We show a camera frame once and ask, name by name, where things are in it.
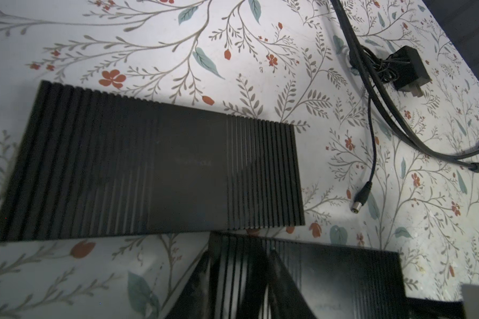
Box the black power adapter with cable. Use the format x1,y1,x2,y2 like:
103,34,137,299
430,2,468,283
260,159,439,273
407,284,479,318

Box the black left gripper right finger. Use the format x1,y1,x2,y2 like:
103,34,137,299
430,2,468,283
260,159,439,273
267,250,316,318

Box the black ribbed network switch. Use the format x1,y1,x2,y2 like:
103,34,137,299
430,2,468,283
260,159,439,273
0,81,305,243

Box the black USB splitter cable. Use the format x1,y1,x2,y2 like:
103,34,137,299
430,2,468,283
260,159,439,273
329,0,479,174

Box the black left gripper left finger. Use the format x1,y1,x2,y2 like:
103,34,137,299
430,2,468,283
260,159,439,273
166,251,212,318

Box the black network switch blue ports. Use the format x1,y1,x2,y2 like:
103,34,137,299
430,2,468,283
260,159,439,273
209,233,408,318

